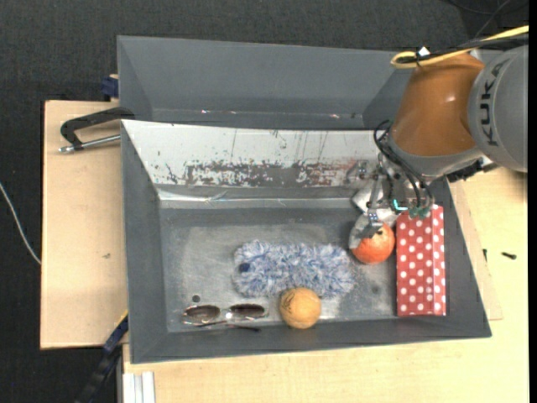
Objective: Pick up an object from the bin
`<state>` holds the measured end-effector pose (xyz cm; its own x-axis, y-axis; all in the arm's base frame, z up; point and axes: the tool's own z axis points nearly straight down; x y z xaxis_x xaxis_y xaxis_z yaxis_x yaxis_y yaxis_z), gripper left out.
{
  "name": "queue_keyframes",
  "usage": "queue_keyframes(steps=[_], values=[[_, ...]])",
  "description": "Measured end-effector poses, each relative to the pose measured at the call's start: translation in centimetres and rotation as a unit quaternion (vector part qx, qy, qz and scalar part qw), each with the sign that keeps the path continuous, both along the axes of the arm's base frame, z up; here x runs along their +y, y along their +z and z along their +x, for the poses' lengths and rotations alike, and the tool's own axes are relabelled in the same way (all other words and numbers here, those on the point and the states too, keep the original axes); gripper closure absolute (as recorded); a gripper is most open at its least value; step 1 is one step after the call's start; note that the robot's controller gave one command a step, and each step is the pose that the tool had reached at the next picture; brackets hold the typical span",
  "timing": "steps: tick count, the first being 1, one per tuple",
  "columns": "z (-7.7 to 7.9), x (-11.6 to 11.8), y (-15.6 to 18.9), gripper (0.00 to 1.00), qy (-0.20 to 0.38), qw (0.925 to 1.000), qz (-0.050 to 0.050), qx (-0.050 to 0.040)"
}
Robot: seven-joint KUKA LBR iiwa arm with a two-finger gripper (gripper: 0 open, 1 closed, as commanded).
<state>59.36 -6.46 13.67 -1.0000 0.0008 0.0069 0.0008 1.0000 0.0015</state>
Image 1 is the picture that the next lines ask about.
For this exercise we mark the small black screw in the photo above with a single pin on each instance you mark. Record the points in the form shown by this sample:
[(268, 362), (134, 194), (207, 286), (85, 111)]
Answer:
[(509, 256)]

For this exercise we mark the tan ball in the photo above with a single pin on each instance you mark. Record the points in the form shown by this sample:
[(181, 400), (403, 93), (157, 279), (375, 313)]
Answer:
[(300, 308)]

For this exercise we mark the brown sunglasses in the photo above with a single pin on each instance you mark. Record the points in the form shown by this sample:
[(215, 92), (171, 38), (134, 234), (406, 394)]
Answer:
[(243, 311)]

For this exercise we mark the red white-dotted box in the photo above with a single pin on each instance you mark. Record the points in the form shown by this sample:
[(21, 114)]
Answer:
[(420, 267)]

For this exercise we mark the orange ball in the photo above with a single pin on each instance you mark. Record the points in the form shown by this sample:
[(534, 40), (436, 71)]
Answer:
[(375, 246)]

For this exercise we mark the grey metal bin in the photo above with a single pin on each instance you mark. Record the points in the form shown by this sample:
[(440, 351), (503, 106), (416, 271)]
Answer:
[(251, 82)]

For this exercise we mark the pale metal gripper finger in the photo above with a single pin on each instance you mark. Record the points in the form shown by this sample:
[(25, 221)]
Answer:
[(361, 200), (364, 231)]

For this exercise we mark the blue and white fluffy cloth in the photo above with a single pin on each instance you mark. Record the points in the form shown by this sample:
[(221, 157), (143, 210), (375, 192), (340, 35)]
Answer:
[(293, 269)]

